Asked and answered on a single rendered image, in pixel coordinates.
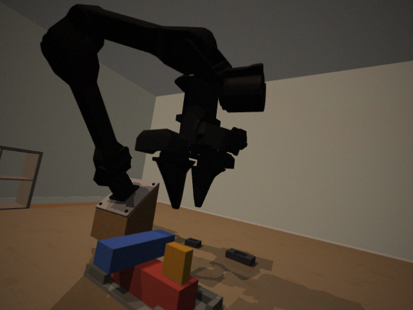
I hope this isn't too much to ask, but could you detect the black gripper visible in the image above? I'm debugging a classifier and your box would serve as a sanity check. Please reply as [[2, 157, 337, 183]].
[[135, 105, 235, 209]]

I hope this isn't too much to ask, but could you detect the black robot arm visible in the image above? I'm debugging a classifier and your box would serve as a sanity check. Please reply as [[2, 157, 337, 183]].
[[41, 4, 266, 202]]

